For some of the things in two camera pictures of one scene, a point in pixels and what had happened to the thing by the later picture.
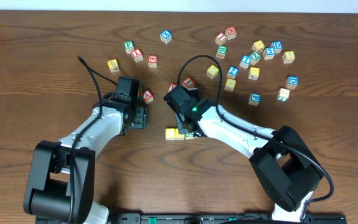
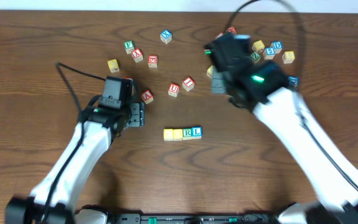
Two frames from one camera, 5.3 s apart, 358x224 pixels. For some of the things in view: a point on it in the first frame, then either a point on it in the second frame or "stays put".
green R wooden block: [189, 135] stays put
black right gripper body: [183, 125] -> [218, 83]
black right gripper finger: [182, 125] -> [219, 81]
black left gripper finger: [140, 121] stays put
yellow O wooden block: [178, 136] stays put
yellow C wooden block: [170, 134] stays put
